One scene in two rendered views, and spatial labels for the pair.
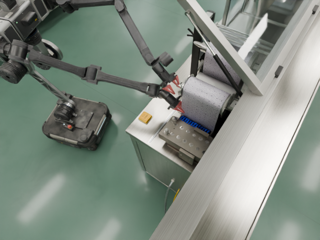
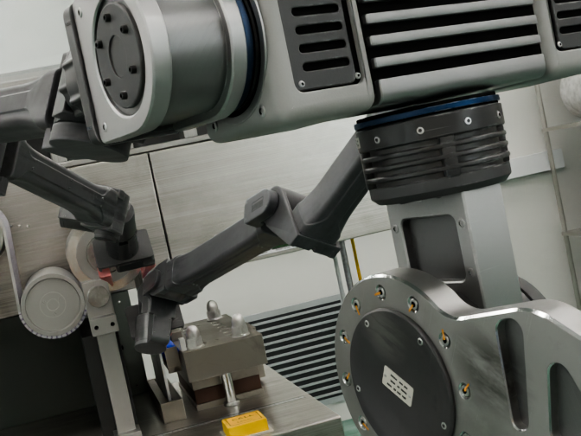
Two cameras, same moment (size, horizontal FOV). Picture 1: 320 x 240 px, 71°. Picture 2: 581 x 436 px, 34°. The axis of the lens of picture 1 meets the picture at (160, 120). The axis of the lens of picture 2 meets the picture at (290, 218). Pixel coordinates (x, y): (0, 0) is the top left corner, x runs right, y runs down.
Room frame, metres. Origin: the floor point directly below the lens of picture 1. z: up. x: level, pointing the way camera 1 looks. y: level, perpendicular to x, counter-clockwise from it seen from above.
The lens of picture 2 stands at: (2.13, 1.21, 1.34)
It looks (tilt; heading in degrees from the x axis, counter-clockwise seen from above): 3 degrees down; 216
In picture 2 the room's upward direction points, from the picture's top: 12 degrees counter-clockwise
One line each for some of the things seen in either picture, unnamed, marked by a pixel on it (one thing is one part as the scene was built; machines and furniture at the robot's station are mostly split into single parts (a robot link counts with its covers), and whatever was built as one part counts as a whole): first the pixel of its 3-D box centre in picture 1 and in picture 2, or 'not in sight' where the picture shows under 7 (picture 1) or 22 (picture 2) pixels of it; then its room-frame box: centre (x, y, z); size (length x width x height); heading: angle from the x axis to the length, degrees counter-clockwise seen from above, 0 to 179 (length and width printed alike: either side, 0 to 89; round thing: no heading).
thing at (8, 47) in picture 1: (8, 50); not in sight; (1.05, 0.79, 1.45); 0.09 x 0.08 x 0.12; 158
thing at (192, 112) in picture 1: (197, 115); (146, 312); (0.71, -0.23, 1.11); 0.23 x 0.01 x 0.18; 50
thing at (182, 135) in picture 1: (192, 142); (209, 344); (0.59, -0.19, 1.00); 0.40 x 0.16 x 0.06; 50
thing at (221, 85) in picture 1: (214, 89); (53, 298); (0.84, -0.35, 1.17); 0.26 x 0.12 x 0.12; 50
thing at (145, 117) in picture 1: (145, 117); (245, 425); (0.86, 0.10, 0.91); 0.07 x 0.07 x 0.02; 50
